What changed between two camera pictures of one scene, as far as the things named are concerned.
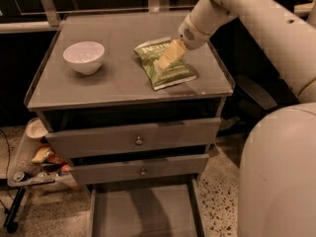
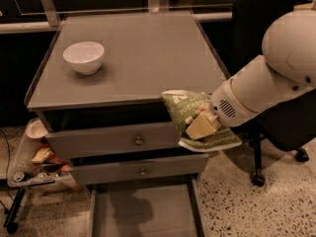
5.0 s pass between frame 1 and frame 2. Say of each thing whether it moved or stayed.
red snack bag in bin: stayed
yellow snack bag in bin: stayed
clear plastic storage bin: stayed
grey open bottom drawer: stayed
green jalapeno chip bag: moved
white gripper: moved
